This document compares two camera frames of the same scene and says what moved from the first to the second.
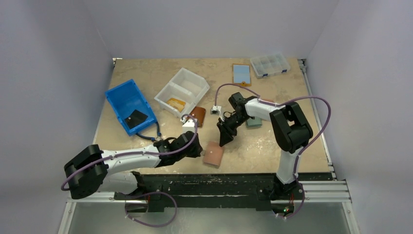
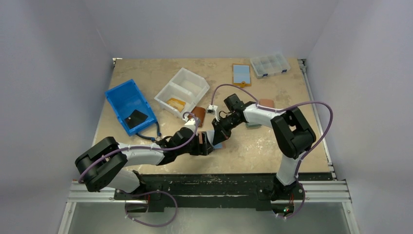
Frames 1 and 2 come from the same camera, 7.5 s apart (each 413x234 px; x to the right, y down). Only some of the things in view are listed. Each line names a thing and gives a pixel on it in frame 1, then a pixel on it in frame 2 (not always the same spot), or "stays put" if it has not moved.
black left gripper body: (192, 148) stays put
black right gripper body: (228, 126) stays put
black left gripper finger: (198, 149) to (207, 148)
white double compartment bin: (182, 92) stays put
